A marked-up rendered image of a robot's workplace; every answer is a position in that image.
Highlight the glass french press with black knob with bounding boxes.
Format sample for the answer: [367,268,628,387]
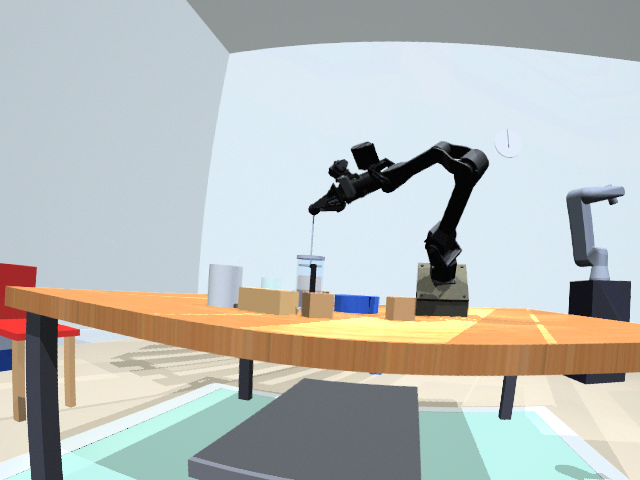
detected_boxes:
[295,204,325,311]

